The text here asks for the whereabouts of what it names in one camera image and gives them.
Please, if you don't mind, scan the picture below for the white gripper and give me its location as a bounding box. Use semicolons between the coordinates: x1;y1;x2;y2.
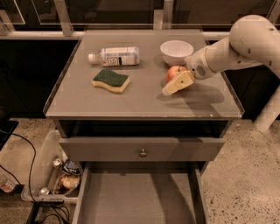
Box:
162;46;215;96

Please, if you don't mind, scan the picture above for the red apple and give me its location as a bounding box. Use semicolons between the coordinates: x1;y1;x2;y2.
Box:
166;66;186;82

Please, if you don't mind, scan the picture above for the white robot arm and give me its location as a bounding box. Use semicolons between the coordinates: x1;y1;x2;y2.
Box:
162;15;280;95

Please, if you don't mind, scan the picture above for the grey top drawer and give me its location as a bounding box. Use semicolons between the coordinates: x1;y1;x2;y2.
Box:
59;137;225;162

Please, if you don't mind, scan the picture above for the grey drawer cabinet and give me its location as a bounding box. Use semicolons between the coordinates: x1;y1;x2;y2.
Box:
42;28;245;176

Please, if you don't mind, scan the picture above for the open grey middle drawer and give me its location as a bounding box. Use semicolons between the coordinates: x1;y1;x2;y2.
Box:
72;162;210;224

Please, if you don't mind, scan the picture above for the white ceramic bowl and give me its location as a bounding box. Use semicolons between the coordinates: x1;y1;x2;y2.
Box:
160;40;193;67

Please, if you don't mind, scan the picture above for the clear plastic water bottle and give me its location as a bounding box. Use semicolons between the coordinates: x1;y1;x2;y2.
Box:
87;46;140;67

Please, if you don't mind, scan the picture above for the metal window railing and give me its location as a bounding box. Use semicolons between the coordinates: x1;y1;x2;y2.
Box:
0;0;280;41

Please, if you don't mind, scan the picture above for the green and yellow sponge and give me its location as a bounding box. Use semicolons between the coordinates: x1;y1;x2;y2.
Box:
92;69;130;94

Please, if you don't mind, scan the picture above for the blue patterned snack bag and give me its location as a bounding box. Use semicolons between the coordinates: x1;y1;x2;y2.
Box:
63;159;81;175

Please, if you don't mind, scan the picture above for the silver drink can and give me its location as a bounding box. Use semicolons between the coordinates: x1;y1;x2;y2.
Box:
52;157;63;169

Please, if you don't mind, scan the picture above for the crumpled snack wrapper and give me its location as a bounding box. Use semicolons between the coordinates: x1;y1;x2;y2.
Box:
53;174;80;195

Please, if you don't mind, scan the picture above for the clear plastic storage bin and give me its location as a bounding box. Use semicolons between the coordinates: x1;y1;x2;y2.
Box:
21;130;80;203

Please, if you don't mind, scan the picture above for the black cable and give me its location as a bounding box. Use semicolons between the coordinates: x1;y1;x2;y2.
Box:
0;129;71;224

